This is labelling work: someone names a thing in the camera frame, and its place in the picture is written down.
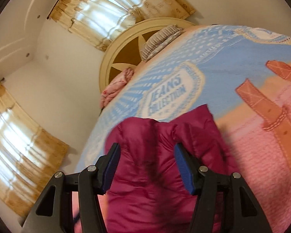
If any blue and pink printed blanket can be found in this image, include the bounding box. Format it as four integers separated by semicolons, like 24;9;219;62
73;24;291;233

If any beige floral window curtain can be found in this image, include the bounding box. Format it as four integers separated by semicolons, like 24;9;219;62
0;82;70;217
50;0;197;52

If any pink floral folded quilt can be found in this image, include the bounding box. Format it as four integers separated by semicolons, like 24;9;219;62
100;67;135;108

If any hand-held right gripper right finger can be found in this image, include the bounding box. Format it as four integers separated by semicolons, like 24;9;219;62
174;143;273;233

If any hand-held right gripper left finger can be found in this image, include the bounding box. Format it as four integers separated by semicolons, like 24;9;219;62
21;143;121;233

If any magenta puffer jacket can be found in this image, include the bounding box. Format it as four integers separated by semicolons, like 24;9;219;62
97;104;240;233

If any cream round bed headboard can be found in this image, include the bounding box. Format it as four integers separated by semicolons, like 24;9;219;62
99;17;197;94

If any striped pillow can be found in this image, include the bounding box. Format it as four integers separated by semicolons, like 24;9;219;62
140;25;184;62

